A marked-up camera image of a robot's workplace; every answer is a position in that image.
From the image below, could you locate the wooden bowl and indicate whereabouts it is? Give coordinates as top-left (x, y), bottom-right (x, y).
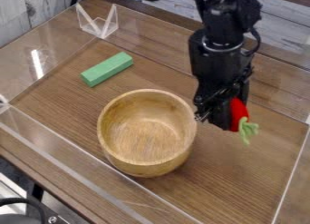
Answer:
top-left (96, 89), bottom-right (197, 178)

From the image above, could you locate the red plush strawberry toy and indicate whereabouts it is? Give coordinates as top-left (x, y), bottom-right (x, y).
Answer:
top-left (230, 97), bottom-right (259, 145)

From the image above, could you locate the green rectangular block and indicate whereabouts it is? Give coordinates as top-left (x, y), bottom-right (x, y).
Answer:
top-left (80, 52), bottom-right (133, 87)

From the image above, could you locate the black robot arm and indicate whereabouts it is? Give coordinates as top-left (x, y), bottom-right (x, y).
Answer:
top-left (188, 0), bottom-right (262, 131)

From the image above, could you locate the clear acrylic corner bracket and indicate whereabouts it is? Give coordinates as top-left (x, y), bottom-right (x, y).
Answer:
top-left (75, 4), bottom-right (119, 39)

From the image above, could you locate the black metal frame with screw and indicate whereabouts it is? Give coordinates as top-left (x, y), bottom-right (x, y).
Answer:
top-left (25, 184), bottom-right (71, 224)

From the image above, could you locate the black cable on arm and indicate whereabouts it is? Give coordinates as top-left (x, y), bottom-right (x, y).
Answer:
top-left (240, 27), bottom-right (263, 58)

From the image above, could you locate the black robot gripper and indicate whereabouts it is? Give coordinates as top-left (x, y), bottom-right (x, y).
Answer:
top-left (188, 29), bottom-right (252, 131)

